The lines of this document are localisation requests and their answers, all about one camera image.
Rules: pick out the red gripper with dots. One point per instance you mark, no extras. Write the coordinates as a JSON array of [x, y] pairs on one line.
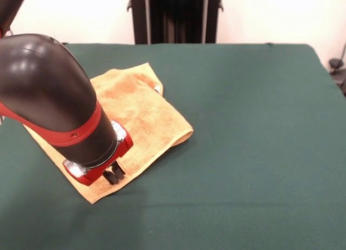
[[124, 146]]

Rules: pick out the tan terry cloth towel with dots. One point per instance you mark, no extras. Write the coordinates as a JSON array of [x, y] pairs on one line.
[[151, 117]]

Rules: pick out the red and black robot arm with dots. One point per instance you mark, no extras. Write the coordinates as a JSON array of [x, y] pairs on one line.
[[54, 98]]

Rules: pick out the dark green table cloth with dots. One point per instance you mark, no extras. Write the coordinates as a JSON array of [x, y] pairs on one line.
[[243, 152]]

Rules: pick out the black metal stand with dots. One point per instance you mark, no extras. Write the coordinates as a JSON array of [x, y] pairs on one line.
[[175, 17]]

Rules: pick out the black plug adapter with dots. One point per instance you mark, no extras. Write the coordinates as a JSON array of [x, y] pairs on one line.
[[335, 63]]

